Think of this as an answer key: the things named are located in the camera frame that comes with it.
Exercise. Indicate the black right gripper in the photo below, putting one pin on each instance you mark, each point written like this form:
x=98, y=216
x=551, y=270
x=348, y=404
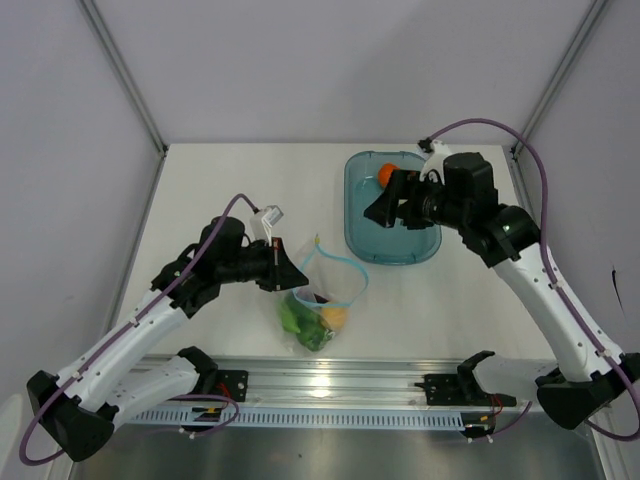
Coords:
x=383, y=210

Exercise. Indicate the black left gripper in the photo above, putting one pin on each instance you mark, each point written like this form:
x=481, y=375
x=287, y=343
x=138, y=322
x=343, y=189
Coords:
x=281, y=273

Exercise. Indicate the green cucumber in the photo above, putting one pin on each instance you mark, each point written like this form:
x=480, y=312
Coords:
x=294, y=316

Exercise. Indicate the purple eggplant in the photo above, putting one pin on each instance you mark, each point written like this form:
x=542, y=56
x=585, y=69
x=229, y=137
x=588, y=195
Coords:
x=320, y=300

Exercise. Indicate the clear zip top bag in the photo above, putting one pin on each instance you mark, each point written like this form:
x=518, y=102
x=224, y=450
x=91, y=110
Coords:
x=340, y=279

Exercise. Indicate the orange tomato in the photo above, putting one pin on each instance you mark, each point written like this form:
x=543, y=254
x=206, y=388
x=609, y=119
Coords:
x=384, y=174

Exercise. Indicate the yellow lemon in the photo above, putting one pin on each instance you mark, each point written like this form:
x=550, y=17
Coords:
x=333, y=317

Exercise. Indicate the green bell pepper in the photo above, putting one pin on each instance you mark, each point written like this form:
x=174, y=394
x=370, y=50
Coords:
x=314, y=337

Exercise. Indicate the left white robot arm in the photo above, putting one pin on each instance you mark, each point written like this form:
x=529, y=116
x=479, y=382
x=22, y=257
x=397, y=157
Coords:
x=85, y=403

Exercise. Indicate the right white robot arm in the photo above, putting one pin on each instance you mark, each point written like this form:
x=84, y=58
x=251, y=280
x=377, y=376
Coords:
x=589, y=370

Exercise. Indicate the teal plastic tub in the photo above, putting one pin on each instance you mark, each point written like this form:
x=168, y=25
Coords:
x=368, y=241

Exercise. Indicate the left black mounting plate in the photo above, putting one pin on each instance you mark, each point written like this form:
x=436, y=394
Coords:
x=232, y=384

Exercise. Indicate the black mounting plate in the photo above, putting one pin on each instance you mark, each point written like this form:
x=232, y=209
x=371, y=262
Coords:
x=232, y=384
x=452, y=390

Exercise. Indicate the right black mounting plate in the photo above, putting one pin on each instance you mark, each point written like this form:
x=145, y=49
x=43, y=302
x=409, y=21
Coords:
x=452, y=390

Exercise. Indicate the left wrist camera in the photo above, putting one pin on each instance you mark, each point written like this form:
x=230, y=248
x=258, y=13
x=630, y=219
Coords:
x=263, y=222

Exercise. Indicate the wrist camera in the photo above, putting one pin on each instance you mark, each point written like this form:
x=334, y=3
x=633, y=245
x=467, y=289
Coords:
x=263, y=222
x=434, y=152

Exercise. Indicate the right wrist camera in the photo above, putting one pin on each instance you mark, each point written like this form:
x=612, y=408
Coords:
x=434, y=152

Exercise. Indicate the white slotted cable duct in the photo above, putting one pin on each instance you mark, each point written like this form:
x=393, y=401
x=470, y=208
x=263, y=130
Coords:
x=368, y=419

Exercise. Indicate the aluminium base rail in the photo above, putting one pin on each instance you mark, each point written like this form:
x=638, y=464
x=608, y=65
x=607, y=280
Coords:
x=320, y=383

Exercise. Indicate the right aluminium frame post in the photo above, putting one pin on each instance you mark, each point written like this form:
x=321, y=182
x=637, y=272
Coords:
x=562, y=70

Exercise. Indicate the aluminium frame post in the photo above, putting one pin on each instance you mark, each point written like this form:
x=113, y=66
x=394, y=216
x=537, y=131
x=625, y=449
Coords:
x=122, y=72
x=562, y=70

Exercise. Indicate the left aluminium frame post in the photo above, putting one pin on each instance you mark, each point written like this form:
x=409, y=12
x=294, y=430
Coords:
x=122, y=72

